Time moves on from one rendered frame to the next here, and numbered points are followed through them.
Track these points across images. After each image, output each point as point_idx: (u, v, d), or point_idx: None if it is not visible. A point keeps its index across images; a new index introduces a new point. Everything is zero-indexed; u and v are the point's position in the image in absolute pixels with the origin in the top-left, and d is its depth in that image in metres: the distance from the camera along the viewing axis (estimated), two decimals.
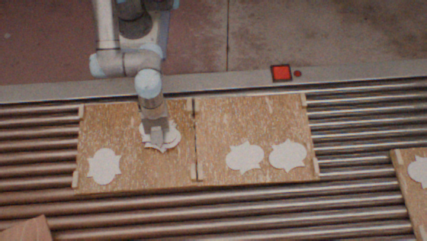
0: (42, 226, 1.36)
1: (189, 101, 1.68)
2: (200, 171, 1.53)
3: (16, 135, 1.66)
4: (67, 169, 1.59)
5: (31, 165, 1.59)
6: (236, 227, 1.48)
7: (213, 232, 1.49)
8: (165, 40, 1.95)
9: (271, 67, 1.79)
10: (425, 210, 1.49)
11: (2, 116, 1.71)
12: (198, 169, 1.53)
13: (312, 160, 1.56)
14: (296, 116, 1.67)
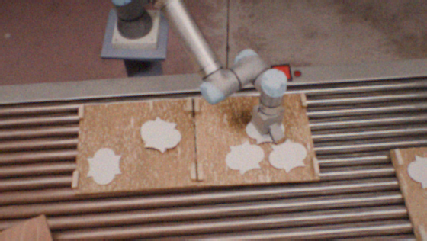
0: (42, 226, 1.36)
1: (189, 101, 1.68)
2: (200, 171, 1.53)
3: (16, 135, 1.66)
4: (67, 169, 1.59)
5: (31, 165, 1.59)
6: (236, 227, 1.48)
7: (213, 232, 1.49)
8: (165, 40, 1.95)
9: (271, 67, 1.79)
10: (425, 210, 1.49)
11: (2, 116, 1.71)
12: (198, 169, 1.53)
13: (312, 160, 1.56)
14: (296, 116, 1.67)
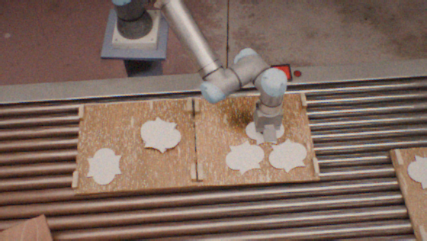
0: (42, 226, 1.36)
1: (189, 101, 1.68)
2: (200, 171, 1.53)
3: (16, 135, 1.66)
4: (67, 169, 1.59)
5: (31, 165, 1.59)
6: (236, 227, 1.48)
7: (213, 232, 1.49)
8: (165, 40, 1.95)
9: (271, 67, 1.79)
10: (425, 210, 1.49)
11: (2, 116, 1.71)
12: (198, 169, 1.53)
13: (312, 160, 1.56)
14: (296, 116, 1.67)
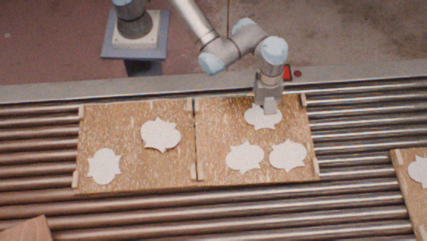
0: (42, 226, 1.36)
1: (189, 101, 1.68)
2: (200, 171, 1.53)
3: (16, 135, 1.66)
4: (67, 169, 1.59)
5: (31, 165, 1.59)
6: (236, 227, 1.48)
7: (213, 232, 1.49)
8: (165, 40, 1.95)
9: None
10: (425, 210, 1.49)
11: (2, 116, 1.71)
12: (198, 169, 1.53)
13: (312, 160, 1.56)
14: (296, 116, 1.67)
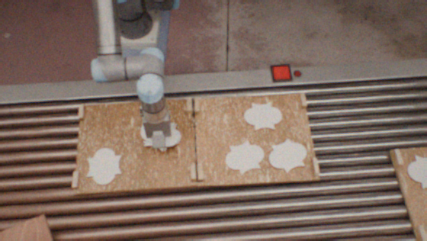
0: (42, 226, 1.36)
1: (189, 101, 1.68)
2: (200, 171, 1.53)
3: (16, 135, 1.66)
4: (67, 169, 1.59)
5: (31, 165, 1.59)
6: (236, 227, 1.48)
7: (213, 232, 1.49)
8: (165, 40, 1.95)
9: (271, 67, 1.79)
10: (425, 210, 1.49)
11: (2, 116, 1.71)
12: (198, 169, 1.53)
13: (312, 160, 1.56)
14: (296, 116, 1.67)
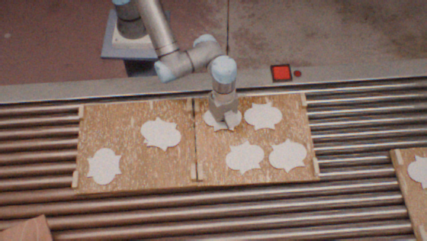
0: (42, 226, 1.36)
1: (189, 101, 1.68)
2: (200, 171, 1.53)
3: (16, 135, 1.66)
4: (67, 169, 1.59)
5: (31, 165, 1.59)
6: (236, 227, 1.48)
7: (213, 232, 1.49)
8: None
9: (271, 67, 1.79)
10: (425, 210, 1.49)
11: (2, 116, 1.71)
12: (198, 169, 1.53)
13: (312, 160, 1.56)
14: (296, 116, 1.67)
